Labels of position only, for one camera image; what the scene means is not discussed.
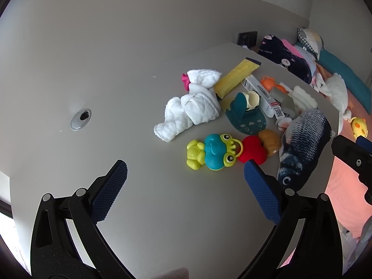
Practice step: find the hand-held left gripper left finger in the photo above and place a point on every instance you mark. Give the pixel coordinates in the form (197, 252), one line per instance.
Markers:
(112, 190)

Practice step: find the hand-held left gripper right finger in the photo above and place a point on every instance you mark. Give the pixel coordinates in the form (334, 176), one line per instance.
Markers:
(261, 191)

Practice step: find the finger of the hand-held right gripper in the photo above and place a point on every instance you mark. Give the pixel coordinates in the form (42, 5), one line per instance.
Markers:
(348, 154)
(364, 142)

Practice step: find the red heart plush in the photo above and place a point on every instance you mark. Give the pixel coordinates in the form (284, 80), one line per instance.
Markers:
(251, 149)

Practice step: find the grey fish plush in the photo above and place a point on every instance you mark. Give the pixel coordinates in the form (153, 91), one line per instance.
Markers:
(305, 139)

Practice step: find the brown plush toy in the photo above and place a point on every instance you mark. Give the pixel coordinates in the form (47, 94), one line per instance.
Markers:
(270, 142)

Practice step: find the green and teal frog toy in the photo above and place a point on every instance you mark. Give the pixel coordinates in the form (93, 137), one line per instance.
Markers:
(213, 151)

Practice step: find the white fluffy socks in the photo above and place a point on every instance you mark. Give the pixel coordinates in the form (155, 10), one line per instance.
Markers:
(303, 97)

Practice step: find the white cardboard box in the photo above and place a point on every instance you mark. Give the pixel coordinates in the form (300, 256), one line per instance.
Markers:
(266, 98)

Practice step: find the cream plastic cup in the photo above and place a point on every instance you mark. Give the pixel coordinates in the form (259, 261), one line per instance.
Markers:
(252, 98)

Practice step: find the orange rubber toy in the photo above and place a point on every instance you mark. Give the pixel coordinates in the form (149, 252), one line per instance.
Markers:
(268, 82)

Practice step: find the white quilted cloth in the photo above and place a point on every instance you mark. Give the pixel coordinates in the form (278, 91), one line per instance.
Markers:
(189, 109)

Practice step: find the yellow packet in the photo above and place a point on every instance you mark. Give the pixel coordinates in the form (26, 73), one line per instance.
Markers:
(234, 77)

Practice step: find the white terry towel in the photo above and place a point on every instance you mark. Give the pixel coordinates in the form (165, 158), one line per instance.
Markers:
(203, 77)

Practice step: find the pink rubber toy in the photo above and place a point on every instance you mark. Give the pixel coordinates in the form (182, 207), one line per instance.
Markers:
(184, 80)

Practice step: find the yellow chick plush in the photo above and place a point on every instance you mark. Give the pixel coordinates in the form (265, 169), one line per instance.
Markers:
(359, 126)

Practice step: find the bed with pink sheet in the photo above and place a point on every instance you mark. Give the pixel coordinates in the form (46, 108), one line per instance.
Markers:
(348, 191)

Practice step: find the white goose plush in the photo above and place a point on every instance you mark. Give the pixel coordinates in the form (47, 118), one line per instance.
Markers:
(337, 90)

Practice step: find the teal long pillow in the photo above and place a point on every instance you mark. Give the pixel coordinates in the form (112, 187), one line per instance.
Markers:
(345, 72)

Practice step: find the navy printed blanket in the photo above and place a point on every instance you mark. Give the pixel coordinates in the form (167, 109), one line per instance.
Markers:
(287, 61)

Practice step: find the patchwork pillow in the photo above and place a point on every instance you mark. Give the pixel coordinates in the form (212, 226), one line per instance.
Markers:
(311, 40)

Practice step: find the pink fleece blanket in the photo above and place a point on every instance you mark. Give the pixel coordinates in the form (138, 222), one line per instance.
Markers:
(292, 48)

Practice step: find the dark wall socket panel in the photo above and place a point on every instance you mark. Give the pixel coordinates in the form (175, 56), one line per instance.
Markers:
(247, 38)

